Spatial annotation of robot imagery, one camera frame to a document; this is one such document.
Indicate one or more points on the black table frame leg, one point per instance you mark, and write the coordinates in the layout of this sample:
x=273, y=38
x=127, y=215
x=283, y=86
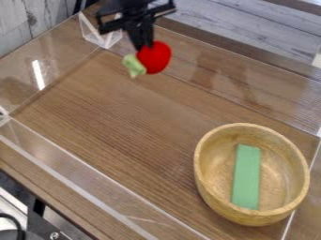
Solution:
x=39, y=225

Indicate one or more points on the wooden oval bowl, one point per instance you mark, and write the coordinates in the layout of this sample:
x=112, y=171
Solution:
x=285, y=177

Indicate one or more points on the clear acrylic corner bracket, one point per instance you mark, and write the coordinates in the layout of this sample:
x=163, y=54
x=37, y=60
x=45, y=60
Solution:
x=89, y=33

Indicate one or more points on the green rectangular block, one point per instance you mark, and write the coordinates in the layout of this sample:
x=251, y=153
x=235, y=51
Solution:
x=246, y=177

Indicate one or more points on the clear acrylic tray wall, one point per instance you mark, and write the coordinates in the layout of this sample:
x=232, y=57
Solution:
x=105, y=209

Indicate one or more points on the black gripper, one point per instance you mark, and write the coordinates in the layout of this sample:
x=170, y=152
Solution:
x=119, y=14

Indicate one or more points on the red plush strawberry toy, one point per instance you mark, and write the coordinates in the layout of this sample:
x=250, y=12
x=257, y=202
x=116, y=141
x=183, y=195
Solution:
x=150, y=60

